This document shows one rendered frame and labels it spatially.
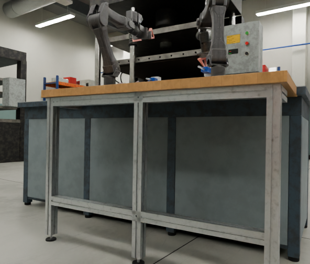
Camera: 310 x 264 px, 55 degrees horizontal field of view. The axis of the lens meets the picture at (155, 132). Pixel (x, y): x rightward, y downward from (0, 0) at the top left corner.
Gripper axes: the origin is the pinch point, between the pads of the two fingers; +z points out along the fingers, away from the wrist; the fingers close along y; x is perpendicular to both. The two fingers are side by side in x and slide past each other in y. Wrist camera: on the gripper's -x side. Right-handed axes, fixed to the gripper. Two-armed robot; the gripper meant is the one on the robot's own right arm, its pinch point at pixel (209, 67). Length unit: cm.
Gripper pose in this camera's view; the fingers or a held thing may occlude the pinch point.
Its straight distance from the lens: 174.4
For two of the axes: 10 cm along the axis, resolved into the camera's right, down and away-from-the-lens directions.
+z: 2.2, 9.1, 3.4
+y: -7.2, -0.8, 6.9
